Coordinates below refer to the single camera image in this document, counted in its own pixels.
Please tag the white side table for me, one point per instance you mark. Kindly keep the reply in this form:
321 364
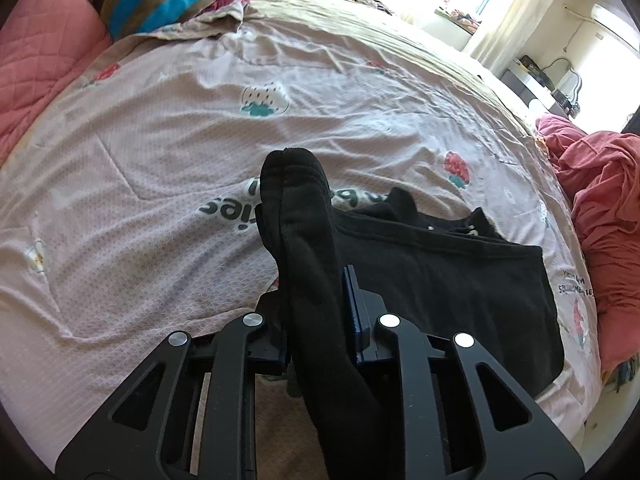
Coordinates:
555 87

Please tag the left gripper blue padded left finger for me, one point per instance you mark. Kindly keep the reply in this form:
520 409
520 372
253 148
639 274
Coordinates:
187 410

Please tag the white curtain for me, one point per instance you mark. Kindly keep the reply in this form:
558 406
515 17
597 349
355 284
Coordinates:
504 30

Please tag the pink crumpled clothes pile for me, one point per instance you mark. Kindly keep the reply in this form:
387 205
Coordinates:
599 174

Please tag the pink strawberry print bedsheet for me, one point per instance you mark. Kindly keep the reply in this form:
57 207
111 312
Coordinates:
127 208

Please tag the white air conditioner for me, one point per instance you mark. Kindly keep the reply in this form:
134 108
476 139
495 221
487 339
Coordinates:
616 25

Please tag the pink quilted blanket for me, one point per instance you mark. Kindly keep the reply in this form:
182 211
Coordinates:
45 46

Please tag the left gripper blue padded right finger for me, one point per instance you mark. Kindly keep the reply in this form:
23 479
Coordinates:
459 413

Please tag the black shirt with orange sleeve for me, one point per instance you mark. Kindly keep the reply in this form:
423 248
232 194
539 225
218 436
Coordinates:
443 276

